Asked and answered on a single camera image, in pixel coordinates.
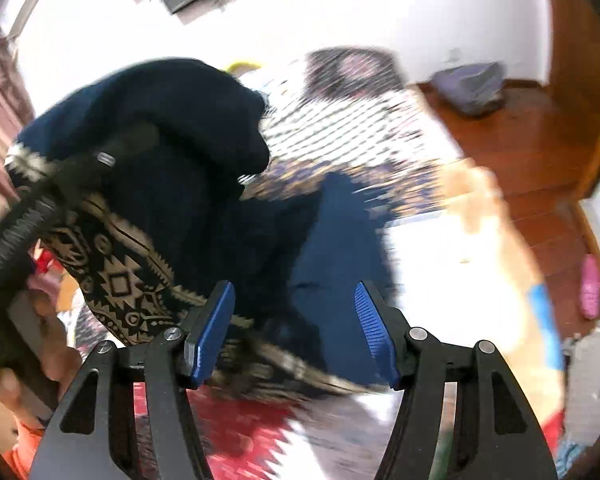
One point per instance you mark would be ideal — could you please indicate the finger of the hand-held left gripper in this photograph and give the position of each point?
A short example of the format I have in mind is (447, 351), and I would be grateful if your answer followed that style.
(95, 162)
(248, 179)

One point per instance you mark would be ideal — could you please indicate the pink slipper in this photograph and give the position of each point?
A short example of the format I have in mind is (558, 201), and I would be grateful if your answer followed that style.
(591, 285)

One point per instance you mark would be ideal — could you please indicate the orange sheet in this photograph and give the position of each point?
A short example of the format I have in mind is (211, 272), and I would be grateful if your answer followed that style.
(505, 260)

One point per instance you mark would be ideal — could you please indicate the person's left hand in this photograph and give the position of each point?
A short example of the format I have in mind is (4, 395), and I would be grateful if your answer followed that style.
(60, 355)

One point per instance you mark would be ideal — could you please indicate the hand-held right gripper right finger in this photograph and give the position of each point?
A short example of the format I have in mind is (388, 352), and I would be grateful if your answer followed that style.
(377, 335)

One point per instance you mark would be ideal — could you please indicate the wooden door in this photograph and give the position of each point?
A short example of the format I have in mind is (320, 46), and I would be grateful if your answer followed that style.
(580, 85)

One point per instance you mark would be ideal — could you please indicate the yellow object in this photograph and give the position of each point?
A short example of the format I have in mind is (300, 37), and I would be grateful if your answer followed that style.
(242, 66)

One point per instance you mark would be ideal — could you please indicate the patterned bedspread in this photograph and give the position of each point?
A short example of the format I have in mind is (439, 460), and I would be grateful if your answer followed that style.
(360, 130)

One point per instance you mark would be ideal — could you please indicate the grey cloth heap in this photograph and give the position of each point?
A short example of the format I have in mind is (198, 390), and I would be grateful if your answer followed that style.
(470, 87)

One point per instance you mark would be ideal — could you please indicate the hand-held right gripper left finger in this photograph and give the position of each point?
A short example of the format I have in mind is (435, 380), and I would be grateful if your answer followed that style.
(210, 330)

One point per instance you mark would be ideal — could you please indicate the navy patterned hooded jacket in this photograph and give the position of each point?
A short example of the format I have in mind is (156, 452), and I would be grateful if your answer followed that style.
(190, 200)

